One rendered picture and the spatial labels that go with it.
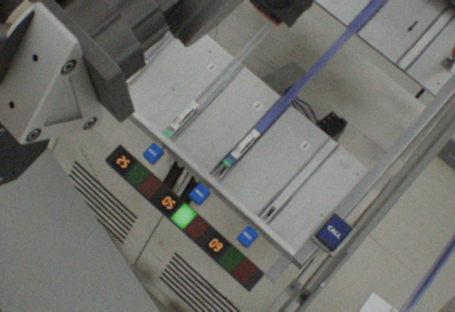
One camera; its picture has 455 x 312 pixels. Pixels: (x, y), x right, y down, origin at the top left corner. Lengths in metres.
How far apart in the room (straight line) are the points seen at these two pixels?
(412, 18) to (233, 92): 0.35
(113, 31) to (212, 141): 0.76
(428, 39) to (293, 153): 0.32
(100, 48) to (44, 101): 0.06
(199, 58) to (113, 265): 0.40
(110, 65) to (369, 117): 1.42
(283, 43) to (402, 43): 0.64
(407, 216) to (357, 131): 1.06
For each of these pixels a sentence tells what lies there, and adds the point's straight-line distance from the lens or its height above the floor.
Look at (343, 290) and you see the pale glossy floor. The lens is 2.51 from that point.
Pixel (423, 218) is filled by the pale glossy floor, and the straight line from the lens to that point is 3.01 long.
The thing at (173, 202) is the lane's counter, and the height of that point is 0.66.
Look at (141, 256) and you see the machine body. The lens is 2.03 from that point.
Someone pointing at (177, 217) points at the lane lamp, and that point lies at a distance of 1.39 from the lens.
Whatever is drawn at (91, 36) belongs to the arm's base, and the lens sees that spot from 0.67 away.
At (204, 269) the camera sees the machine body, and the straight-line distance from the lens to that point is 1.92.
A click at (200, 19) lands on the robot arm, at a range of 0.72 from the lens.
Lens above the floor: 1.58
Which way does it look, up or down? 37 degrees down
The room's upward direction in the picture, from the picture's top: 32 degrees clockwise
